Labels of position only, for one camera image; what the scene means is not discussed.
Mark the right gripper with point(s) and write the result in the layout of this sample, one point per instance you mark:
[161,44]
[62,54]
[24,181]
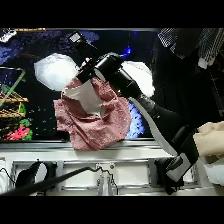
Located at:
[87,70]

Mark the red garment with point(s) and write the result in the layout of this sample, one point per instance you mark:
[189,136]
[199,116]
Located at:
[100,130]

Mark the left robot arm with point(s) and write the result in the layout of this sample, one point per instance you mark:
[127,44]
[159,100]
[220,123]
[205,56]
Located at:
[25,176]

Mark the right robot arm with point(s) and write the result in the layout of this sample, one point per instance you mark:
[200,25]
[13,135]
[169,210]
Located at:
[160,116]

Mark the checked shirt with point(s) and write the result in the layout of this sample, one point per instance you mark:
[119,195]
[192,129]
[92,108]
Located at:
[210,41]

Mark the beige garment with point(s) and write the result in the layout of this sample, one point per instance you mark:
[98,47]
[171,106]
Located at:
[210,140]

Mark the white garment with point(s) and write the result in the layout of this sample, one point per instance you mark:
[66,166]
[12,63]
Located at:
[216,173]

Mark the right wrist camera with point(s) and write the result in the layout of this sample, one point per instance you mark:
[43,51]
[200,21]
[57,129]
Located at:
[76,37]

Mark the silver frame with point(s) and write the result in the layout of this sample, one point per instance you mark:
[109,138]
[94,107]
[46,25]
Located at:
[133,146]

